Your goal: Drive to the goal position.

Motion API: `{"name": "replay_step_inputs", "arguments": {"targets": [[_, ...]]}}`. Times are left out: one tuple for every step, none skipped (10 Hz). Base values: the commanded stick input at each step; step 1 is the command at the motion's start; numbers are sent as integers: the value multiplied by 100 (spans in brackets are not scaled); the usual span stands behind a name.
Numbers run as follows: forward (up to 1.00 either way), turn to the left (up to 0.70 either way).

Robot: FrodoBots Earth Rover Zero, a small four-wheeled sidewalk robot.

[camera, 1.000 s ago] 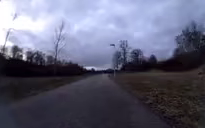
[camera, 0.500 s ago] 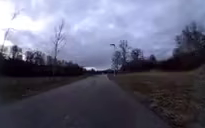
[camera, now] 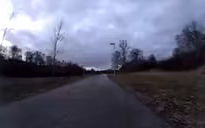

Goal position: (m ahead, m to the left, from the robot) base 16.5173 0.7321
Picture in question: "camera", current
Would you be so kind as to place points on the street lamp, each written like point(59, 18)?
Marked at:
point(112, 44)

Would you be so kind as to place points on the group of bare trees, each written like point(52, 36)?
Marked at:
point(190, 36)
point(123, 50)

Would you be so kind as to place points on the grey asphalt road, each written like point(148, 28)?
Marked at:
point(90, 106)

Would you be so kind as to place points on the thin bare tree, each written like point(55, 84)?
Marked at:
point(57, 40)
point(4, 33)

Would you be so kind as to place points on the dark hedge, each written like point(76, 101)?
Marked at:
point(40, 70)

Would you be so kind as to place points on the dry grass verge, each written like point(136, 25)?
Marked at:
point(163, 86)
point(30, 86)

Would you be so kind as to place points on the row of trees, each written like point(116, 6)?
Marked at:
point(33, 56)

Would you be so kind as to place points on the dark bushes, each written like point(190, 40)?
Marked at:
point(176, 61)

